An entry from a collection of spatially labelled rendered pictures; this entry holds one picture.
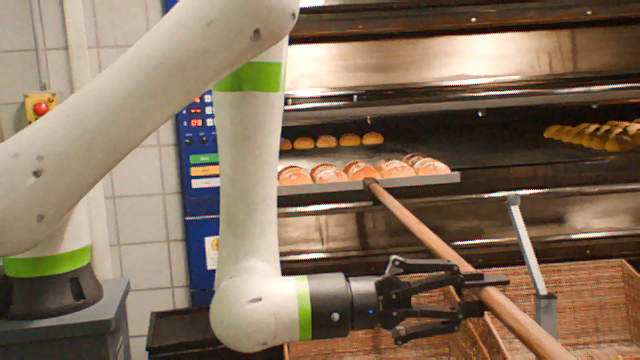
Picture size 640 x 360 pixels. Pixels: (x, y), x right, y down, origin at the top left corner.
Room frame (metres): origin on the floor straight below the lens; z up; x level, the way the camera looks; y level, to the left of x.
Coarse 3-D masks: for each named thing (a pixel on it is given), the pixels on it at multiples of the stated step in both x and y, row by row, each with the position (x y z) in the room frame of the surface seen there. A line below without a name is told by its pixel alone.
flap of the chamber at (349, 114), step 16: (544, 96) 2.06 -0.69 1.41; (560, 96) 2.07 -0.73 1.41; (576, 96) 2.07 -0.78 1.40; (592, 96) 2.07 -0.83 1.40; (608, 96) 2.07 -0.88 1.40; (624, 96) 2.08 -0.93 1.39; (288, 112) 2.00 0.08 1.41; (304, 112) 2.01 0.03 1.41; (320, 112) 2.01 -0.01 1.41; (336, 112) 2.01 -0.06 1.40; (352, 112) 2.02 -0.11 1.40; (368, 112) 2.02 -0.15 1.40; (384, 112) 2.02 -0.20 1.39; (400, 112) 2.03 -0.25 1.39; (416, 112) 2.03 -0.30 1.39; (432, 112) 2.06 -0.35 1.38; (448, 112) 2.11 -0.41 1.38; (464, 112) 2.16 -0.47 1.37
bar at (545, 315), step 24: (504, 192) 1.83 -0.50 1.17; (528, 192) 1.83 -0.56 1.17; (552, 192) 1.83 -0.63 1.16; (576, 192) 1.83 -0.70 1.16; (600, 192) 1.84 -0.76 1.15; (624, 192) 1.85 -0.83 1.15; (288, 216) 1.78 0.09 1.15; (528, 240) 1.73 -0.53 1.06; (528, 264) 1.69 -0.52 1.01; (552, 312) 1.60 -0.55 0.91; (552, 336) 1.60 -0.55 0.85
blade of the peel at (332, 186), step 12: (312, 180) 2.14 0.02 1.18; (348, 180) 1.96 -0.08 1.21; (360, 180) 1.96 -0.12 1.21; (384, 180) 1.97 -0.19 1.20; (396, 180) 1.97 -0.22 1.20; (408, 180) 1.97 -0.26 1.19; (420, 180) 1.98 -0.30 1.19; (432, 180) 1.98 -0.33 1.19; (444, 180) 1.98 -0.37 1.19; (456, 180) 1.99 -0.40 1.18; (288, 192) 1.94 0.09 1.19; (300, 192) 1.94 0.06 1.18; (312, 192) 1.95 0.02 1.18
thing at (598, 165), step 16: (576, 160) 2.27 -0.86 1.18; (592, 160) 2.25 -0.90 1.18; (608, 160) 2.23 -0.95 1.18; (624, 160) 2.23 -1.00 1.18; (464, 176) 2.19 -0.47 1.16; (480, 176) 2.20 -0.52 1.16; (496, 176) 2.20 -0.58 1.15; (512, 176) 2.20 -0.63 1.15; (528, 176) 2.21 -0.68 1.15; (320, 192) 2.16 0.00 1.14
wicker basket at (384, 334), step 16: (448, 288) 2.08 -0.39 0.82; (432, 304) 2.13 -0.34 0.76; (448, 304) 2.10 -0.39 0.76; (416, 320) 2.11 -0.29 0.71; (432, 320) 2.12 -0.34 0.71; (464, 320) 1.92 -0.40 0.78; (352, 336) 2.08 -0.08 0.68; (368, 336) 2.08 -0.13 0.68; (384, 336) 2.09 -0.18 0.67; (432, 336) 2.10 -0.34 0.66; (448, 336) 2.10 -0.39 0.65; (464, 336) 1.93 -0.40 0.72; (480, 336) 1.83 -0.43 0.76; (288, 352) 1.80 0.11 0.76; (304, 352) 2.06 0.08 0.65; (320, 352) 2.07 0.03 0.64; (336, 352) 2.07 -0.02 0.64; (368, 352) 2.07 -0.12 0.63; (400, 352) 2.08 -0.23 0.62; (416, 352) 2.08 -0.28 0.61; (432, 352) 2.09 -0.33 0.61; (448, 352) 2.09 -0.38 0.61; (464, 352) 1.94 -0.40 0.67; (480, 352) 1.79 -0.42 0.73
